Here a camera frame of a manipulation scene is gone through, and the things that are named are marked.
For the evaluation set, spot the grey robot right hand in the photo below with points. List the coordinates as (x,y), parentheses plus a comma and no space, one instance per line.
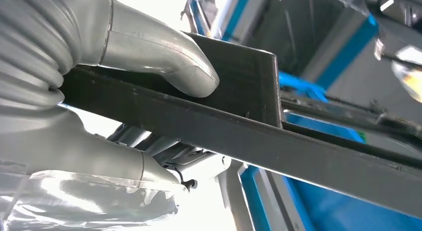
(148,48)

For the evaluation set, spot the blue metal shelf rack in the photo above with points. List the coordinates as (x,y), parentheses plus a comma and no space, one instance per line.
(329,216)

